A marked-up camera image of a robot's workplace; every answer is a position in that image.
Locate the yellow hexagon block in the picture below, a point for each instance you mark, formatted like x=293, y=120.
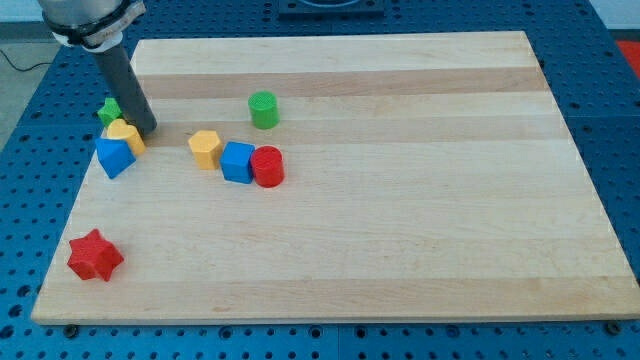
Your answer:
x=206, y=148

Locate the red cylinder block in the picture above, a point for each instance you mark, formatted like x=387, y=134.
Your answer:
x=268, y=167

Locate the wooden board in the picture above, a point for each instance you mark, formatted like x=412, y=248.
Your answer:
x=428, y=178

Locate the green star block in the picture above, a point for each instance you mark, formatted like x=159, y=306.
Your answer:
x=109, y=112

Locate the yellow heart block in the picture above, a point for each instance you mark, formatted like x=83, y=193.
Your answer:
x=119, y=129

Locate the red star block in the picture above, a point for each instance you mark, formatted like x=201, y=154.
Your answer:
x=93, y=256

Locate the green cylinder block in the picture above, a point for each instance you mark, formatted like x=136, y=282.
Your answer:
x=263, y=109

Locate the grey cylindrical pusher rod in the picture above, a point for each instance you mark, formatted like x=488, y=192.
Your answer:
x=114, y=64

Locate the blue cube block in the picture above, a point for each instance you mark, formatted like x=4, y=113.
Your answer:
x=235, y=162

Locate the blue triangle block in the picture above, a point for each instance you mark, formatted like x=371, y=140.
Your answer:
x=114, y=156

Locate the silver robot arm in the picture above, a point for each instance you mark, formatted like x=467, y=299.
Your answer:
x=96, y=25

